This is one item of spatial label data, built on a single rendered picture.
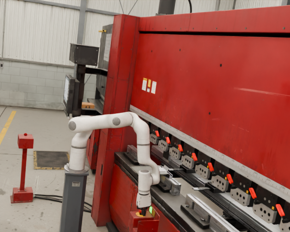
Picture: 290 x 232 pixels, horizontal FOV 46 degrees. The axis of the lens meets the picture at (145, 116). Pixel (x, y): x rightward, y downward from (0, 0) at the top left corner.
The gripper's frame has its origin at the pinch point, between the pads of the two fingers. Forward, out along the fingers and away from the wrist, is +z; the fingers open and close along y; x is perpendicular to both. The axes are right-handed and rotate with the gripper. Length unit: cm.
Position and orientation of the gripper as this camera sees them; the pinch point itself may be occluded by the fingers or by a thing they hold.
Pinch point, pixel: (143, 212)
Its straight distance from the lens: 253.0
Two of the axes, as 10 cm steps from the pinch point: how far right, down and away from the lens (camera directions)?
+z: -0.2, 9.8, 2.0
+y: -9.2, 0.6, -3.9
